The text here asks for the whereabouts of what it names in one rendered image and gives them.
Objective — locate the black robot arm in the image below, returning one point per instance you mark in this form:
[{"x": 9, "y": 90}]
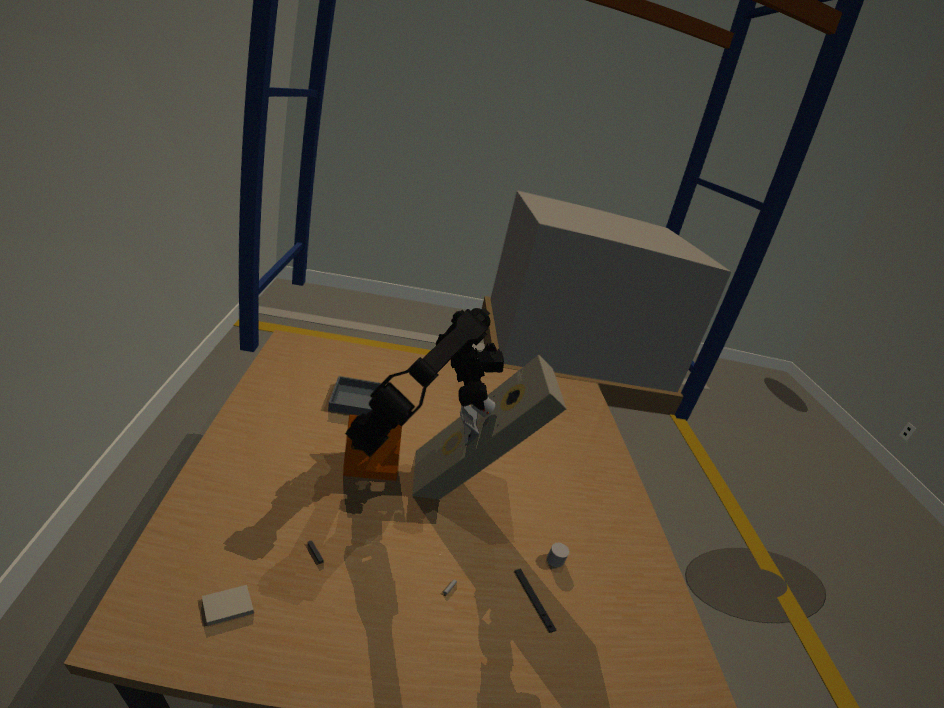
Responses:
[{"x": 391, "y": 408}]

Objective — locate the black flat bar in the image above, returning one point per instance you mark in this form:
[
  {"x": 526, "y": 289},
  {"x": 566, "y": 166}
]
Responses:
[{"x": 536, "y": 602}]

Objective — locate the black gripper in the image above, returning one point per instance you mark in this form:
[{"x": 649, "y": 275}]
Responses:
[{"x": 473, "y": 392}]

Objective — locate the dark grey rectangular bar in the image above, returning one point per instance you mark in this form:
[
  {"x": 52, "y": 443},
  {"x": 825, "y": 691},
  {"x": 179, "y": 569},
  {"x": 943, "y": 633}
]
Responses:
[{"x": 315, "y": 552}]

